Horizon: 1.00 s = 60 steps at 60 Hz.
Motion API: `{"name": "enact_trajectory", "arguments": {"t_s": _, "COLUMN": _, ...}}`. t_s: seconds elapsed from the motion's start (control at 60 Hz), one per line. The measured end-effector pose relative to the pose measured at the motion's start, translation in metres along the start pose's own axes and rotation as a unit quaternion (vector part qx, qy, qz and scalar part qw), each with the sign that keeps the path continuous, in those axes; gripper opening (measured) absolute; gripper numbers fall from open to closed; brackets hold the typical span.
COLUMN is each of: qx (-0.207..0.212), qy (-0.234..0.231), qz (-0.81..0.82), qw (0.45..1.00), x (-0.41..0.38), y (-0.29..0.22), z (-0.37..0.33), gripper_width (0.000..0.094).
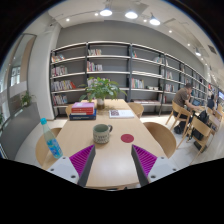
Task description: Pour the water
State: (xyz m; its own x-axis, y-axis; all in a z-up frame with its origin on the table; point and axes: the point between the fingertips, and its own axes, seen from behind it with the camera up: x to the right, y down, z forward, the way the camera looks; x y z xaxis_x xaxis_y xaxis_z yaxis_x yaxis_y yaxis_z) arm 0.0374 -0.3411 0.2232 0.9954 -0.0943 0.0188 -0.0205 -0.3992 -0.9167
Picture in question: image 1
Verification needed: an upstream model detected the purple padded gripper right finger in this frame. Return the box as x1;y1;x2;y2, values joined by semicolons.
130;144;179;188

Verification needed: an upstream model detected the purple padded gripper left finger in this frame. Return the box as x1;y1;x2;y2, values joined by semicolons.
46;144;97;188

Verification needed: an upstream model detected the clear blue-label water bottle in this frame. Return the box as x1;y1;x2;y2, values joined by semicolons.
40;118;63;159

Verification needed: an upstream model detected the red round coaster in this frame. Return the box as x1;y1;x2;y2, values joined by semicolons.
121;134;134;143

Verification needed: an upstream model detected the wooden chair near right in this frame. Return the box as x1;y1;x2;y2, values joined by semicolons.
144;122;176;158

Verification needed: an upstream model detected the green ceramic mug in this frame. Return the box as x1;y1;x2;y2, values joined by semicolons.
93;124;113;144

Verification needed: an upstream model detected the dark blue thick book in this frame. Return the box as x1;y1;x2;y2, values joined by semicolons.
69;110;96;121

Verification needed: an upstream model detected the wooden chair far left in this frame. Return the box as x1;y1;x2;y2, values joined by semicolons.
65;104;73;117

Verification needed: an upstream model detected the red book stack top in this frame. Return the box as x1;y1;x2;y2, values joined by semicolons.
71;102;95;115

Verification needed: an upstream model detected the wooden chair far right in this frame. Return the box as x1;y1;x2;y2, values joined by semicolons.
128;102;144;118

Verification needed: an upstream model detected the white magazine on table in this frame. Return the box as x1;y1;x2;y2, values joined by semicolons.
109;110;134;119

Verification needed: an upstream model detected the wooden chair under man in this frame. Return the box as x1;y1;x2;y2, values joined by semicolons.
170;102;191;129

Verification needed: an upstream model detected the wooden chair with bag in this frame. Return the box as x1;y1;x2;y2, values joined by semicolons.
179;117;211;158

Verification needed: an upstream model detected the green potted plant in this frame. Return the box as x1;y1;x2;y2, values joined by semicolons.
79;77;124;109

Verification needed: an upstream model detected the black backpack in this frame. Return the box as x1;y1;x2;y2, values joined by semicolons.
192;111;209;140

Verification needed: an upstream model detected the seated man brown shirt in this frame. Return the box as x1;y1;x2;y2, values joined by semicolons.
173;83;200;134

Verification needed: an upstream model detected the large grey bookshelf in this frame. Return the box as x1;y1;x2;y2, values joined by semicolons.
50;41;209;116

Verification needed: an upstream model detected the small plant by window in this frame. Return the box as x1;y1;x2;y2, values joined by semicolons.
21;91;33;107

